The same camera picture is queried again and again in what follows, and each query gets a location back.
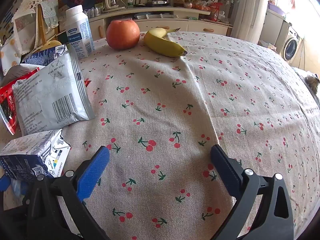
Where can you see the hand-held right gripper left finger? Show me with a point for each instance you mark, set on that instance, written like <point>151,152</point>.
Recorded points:
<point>96,170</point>

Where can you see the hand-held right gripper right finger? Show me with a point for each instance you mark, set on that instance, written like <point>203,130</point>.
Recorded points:
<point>223,167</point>

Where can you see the crushed blue white carton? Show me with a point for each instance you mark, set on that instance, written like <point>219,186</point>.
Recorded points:
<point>25,155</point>

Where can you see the silver snack packet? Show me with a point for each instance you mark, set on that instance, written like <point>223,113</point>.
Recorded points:
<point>50,92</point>

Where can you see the red snack packet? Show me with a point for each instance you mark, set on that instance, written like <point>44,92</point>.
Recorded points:
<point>6,100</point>

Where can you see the dark blue snack packet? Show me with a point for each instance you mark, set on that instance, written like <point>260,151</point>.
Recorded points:
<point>42,56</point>

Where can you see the cherry print tablecloth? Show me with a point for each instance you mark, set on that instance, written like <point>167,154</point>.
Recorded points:
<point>175,105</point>

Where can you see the yellow pear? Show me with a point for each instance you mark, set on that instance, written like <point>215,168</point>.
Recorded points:
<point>50,45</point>

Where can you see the yellow banana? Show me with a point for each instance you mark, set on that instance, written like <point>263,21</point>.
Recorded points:
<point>162,46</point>

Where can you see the white plastic drink bottle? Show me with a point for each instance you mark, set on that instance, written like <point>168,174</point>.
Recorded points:
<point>78,35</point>

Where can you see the red apple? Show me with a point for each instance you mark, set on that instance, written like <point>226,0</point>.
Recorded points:
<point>122,33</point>

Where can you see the white washing machine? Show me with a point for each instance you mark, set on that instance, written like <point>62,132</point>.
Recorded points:
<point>291,45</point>

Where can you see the orange print tablecloth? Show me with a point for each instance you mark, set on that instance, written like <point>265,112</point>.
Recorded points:
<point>10,55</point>

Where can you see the cream tv cabinet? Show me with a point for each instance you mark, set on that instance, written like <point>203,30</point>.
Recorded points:
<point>175,26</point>

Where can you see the group of small silver jars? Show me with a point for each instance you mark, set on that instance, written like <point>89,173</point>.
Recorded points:
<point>93,12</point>

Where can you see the cream curtain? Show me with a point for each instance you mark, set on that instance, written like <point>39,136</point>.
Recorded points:
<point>250,10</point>

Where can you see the teal quilted chair cover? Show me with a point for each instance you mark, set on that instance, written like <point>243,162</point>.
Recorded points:
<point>50,12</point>

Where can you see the white glass kettle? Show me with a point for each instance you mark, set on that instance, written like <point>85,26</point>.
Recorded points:
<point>111,2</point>

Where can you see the white cartoon print cover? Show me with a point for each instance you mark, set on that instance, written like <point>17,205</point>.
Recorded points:
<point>27,7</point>

